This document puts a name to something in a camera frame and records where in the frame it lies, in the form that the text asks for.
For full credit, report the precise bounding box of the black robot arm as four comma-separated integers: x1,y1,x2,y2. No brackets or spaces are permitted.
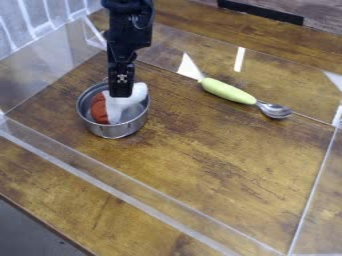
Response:
101,0,155,98

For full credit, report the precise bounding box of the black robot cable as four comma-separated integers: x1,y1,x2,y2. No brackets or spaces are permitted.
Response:
130,8,156,31

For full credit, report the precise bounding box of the small silver pot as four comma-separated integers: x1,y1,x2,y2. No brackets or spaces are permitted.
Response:
76,82,150,139

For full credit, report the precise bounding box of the plush mushroom red cap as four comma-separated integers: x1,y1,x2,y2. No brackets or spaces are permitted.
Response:
89,81,150,126

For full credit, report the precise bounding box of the clear acrylic enclosure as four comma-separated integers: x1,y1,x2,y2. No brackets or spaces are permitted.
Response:
0,0,342,256

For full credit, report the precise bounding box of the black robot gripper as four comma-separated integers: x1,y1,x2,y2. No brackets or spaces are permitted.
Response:
107,9,155,98

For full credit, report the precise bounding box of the black bar on table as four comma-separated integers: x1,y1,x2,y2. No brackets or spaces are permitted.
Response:
216,0,305,26

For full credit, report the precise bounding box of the green handled metal spoon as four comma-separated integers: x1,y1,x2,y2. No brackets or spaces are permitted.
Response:
199,78,292,119

